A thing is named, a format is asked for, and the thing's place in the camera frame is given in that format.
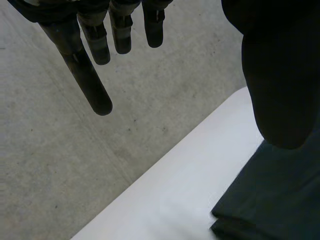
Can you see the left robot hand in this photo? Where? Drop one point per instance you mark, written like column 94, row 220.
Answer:
column 280, row 75

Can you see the dark blue cloth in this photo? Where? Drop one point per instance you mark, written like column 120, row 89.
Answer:
column 272, row 195

